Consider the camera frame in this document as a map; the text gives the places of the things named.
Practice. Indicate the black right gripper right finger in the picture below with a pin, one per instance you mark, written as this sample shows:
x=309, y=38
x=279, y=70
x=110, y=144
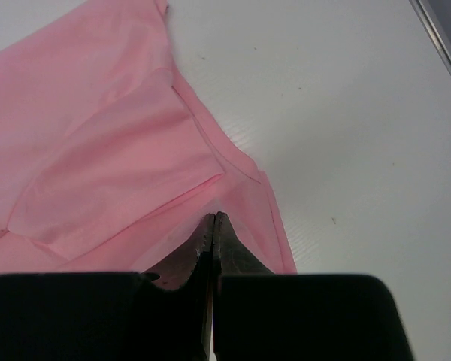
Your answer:
x=261, y=315

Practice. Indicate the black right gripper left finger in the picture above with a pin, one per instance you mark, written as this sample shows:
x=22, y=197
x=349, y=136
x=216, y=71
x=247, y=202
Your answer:
x=160, y=314

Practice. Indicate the pink t shirt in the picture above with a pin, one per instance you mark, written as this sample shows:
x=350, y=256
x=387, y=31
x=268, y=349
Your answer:
x=108, y=159

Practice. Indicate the aluminium table edge rail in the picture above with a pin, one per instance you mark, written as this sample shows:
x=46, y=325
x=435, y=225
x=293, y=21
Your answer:
x=435, y=17

